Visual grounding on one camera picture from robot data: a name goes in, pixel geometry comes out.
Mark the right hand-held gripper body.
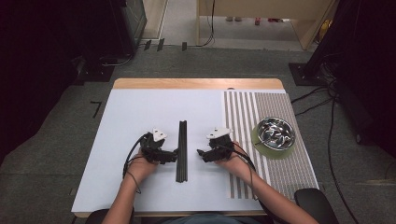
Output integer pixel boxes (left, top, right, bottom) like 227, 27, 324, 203
205, 126, 235, 162

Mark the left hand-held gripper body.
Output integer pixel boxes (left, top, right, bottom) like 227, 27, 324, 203
139, 127, 171, 165

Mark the green bowl with steel liner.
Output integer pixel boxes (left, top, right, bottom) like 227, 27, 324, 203
250, 116, 297, 161

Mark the person's right hand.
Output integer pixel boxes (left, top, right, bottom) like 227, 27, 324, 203
214, 141, 254, 181

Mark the person's left hand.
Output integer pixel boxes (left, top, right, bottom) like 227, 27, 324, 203
127, 148, 161, 185

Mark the white table cover sheet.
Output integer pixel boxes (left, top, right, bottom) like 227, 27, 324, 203
71, 88, 300, 214

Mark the black floor tape corner mark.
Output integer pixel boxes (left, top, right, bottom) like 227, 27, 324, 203
90, 100, 103, 119

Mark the striped woven placemat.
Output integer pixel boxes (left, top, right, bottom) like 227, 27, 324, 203
221, 91, 320, 200

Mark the black stand base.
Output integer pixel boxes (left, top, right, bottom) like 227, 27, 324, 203
76, 55, 116, 86
288, 62, 328, 87

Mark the dark glass cabinet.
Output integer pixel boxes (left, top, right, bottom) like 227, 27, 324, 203
120, 0, 148, 55

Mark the black curtain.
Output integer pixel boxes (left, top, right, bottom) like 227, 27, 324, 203
0, 0, 125, 166
306, 0, 396, 158

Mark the light wooden desk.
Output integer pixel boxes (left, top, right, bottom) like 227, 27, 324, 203
195, 0, 339, 51

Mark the pale floor tape strip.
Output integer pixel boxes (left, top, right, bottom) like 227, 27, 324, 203
354, 178, 396, 187

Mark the yellow object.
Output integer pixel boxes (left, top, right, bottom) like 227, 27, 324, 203
318, 19, 332, 42

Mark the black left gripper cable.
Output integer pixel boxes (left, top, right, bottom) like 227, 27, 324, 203
121, 133, 149, 194

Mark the grey floor cable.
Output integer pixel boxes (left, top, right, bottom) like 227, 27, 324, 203
98, 53, 134, 67

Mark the long black floor cable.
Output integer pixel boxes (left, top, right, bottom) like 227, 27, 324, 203
327, 99, 359, 224

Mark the hanging black cable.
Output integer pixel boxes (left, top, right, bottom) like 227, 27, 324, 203
199, 0, 217, 48

